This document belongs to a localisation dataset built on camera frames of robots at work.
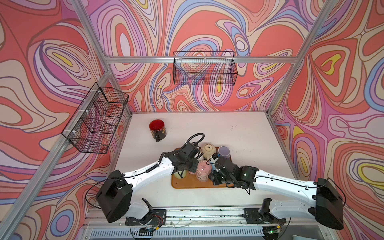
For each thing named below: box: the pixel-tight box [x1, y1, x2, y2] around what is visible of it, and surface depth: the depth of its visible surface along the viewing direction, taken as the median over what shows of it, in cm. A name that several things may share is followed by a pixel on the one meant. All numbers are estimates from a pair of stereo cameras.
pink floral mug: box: [188, 160, 212, 182], surface depth 79 cm
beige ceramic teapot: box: [201, 143, 217, 161], surface depth 90 cm
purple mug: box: [218, 145, 231, 159], surface depth 90 cm
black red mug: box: [149, 119, 167, 143], surface depth 100 cm
